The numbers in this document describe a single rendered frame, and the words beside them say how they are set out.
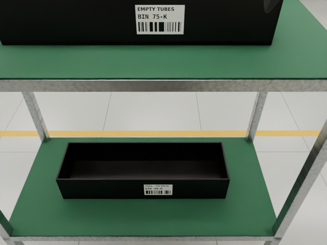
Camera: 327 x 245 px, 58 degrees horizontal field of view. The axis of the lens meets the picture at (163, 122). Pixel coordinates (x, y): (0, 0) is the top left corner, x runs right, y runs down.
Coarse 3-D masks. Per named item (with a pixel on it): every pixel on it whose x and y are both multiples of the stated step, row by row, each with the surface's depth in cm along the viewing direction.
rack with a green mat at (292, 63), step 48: (288, 0) 82; (0, 48) 62; (48, 48) 62; (96, 48) 62; (144, 48) 62; (192, 48) 62; (240, 48) 62; (288, 48) 62; (48, 144) 124; (240, 144) 124; (48, 192) 106; (240, 192) 106; (48, 240) 95; (96, 240) 95; (144, 240) 95; (192, 240) 96; (240, 240) 96
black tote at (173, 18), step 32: (0, 0) 56; (32, 0) 56; (64, 0) 56; (96, 0) 56; (128, 0) 56; (160, 0) 56; (192, 0) 56; (224, 0) 56; (256, 0) 56; (0, 32) 61; (32, 32) 61; (64, 32) 61; (96, 32) 61; (128, 32) 61; (160, 32) 61; (192, 32) 61; (224, 32) 61; (256, 32) 61
